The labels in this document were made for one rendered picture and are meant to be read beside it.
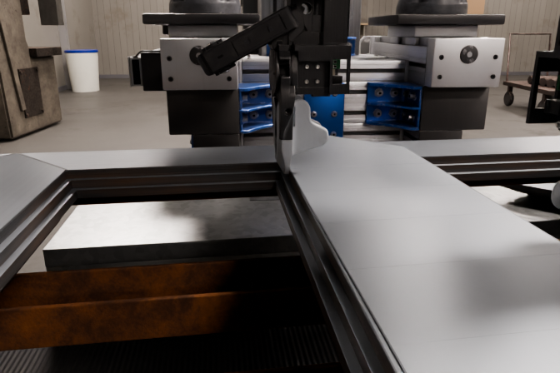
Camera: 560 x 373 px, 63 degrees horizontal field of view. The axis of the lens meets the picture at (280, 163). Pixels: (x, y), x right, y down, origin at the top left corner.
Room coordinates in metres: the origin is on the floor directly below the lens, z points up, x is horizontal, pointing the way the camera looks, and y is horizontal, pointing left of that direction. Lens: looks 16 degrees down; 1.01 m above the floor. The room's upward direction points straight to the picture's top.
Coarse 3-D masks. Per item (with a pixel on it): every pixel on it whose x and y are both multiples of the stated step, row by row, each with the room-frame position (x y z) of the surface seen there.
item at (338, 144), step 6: (330, 144) 0.64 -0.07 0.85; (336, 144) 0.64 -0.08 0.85; (342, 144) 0.64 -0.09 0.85; (348, 144) 0.64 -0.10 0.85; (354, 144) 0.64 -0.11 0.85; (360, 144) 0.64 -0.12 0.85; (366, 144) 0.64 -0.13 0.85; (372, 144) 0.64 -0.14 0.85; (378, 144) 0.64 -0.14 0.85; (384, 144) 0.64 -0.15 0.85; (312, 150) 0.61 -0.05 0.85
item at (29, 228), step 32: (448, 160) 0.58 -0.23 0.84; (480, 160) 0.59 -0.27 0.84; (512, 160) 0.59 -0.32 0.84; (544, 160) 0.60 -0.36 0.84; (64, 192) 0.49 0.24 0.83; (96, 192) 0.51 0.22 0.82; (128, 192) 0.51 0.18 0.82; (160, 192) 0.52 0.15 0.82; (192, 192) 0.52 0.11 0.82; (288, 192) 0.48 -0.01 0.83; (32, 224) 0.39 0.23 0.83; (288, 224) 0.43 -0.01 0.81; (0, 256) 0.33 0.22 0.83; (320, 256) 0.32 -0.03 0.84; (0, 288) 0.31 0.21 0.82; (320, 288) 0.29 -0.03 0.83; (352, 288) 0.26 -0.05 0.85; (352, 320) 0.24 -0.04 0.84; (352, 352) 0.22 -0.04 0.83; (384, 352) 0.20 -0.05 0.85
